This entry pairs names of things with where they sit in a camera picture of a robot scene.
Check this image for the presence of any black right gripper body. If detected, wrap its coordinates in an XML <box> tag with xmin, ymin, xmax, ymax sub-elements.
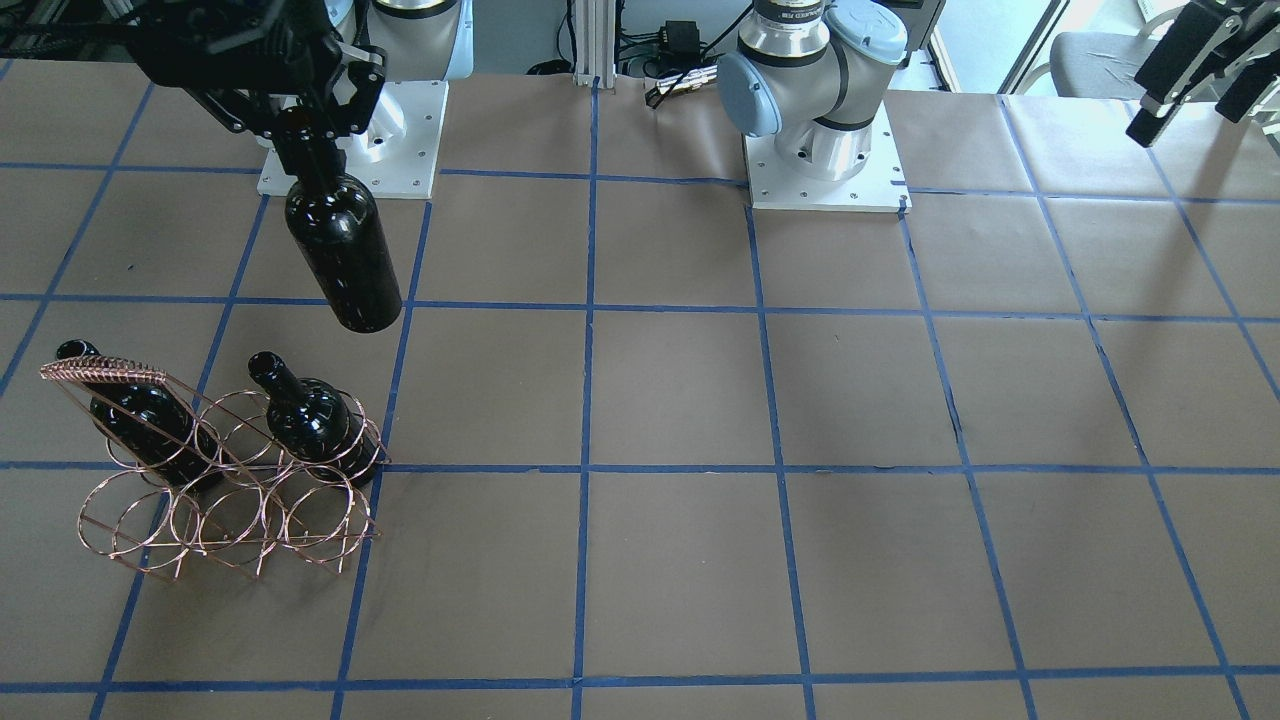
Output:
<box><xmin>131</xmin><ymin>1</ymin><xmax>342</xmax><ymax>95</ymax></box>

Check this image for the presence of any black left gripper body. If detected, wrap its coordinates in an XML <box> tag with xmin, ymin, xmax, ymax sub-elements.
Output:
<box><xmin>1135</xmin><ymin>1</ymin><xmax>1277</xmax><ymax>106</ymax></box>

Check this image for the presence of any dark carried wine bottle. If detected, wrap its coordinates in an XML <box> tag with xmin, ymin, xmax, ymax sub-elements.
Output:
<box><xmin>273</xmin><ymin>108</ymin><xmax>403</xmax><ymax>334</ymax></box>

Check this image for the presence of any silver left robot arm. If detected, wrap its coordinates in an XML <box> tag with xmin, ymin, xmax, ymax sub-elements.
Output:
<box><xmin>716</xmin><ymin>1</ymin><xmax>1277</xmax><ymax>182</ymax></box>

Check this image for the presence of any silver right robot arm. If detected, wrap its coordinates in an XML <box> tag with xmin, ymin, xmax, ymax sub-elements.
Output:
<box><xmin>124</xmin><ymin>1</ymin><xmax>474</xmax><ymax>167</ymax></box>

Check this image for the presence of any dark wine bottle near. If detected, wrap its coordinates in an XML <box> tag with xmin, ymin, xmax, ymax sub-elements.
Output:
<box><xmin>247</xmin><ymin>351</ymin><xmax>378</xmax><ymax>489</ymax></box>

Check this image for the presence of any dark wine bottle far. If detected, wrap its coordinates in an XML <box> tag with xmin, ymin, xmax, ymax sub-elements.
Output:
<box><xmin>77</xmin><ymin>375</ymin><xmax>224</xmax><ymax>495</ymax></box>

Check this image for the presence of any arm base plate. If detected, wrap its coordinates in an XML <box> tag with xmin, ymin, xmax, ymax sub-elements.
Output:
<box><xmin>335</xmin><ymin>81</ymin><xmax>451</xmax><ymax>200</ymax></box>
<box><xmin>742</xmin><ymin>104</ymin><xmax>913</xmax><ymax>214</ymax></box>

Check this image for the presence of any aluminium frame post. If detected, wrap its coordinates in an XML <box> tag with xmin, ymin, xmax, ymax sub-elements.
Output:
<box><xmin>567</xmin><ymin>0</ymin><xmax>620</xmax><ymax>91</ymax></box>

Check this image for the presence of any copper wire wine basket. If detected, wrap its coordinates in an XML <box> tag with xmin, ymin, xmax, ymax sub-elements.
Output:
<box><xmin>40</xmin><ymin>342</ymin><xmax>387</xmax><ymax>582</ymax></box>

